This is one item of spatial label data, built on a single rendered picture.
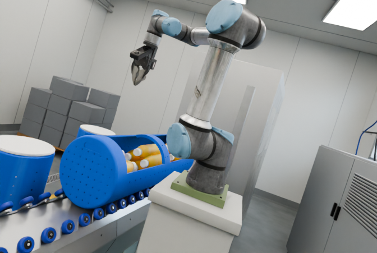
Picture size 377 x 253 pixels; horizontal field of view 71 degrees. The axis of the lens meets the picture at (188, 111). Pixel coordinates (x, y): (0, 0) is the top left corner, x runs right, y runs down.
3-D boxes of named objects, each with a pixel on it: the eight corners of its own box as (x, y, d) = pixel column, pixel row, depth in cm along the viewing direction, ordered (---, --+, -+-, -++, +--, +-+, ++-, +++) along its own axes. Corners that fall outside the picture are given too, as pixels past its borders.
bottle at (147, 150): (153, 141, 154) (137, 142, 136) (162, 149, 151) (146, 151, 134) (147, 150, 155) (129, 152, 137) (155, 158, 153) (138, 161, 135)
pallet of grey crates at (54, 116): (103, 157, 493) (121, 96, 488) (76, 165, 414) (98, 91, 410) (49, 137, 517) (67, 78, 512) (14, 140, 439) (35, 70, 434)
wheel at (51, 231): (59, 229, 83) (54, 230, 83) (47, 224, 80) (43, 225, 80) (55, 244, 79) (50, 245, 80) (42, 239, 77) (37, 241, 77)
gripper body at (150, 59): (153, 71, 132) (161, 48, 130) (145, 69, 124) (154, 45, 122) (140, 66, 134) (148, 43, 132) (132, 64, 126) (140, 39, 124)
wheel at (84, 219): (93, 219, 96) (89, 220, 97) (86, 209, 95) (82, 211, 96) (87, 228, 92) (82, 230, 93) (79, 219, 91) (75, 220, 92)
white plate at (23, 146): (67, 151, 137) (66, 153, 138) (28, 134, 146) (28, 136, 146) (18, 157, 111) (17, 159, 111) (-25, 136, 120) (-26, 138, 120)
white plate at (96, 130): (80, 129, 195) (79, 130, 195) (118, 137, 206) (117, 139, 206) (79, 122, 220) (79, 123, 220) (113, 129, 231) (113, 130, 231)
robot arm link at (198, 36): (283, 25, 93) (197, 28, 131) (265, 13, 86) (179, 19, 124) (274, 58, 94) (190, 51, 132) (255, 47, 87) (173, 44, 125)
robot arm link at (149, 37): (157, 35, 121) (142, 30, 123) (153, 45, 121) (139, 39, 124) (164, 38, 128) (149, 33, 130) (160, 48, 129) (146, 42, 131)
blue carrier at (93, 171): (188, 180, 180) (199, 140, 179) (105, 221, 98) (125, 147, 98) (152, 167, 190) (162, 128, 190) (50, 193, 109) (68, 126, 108)
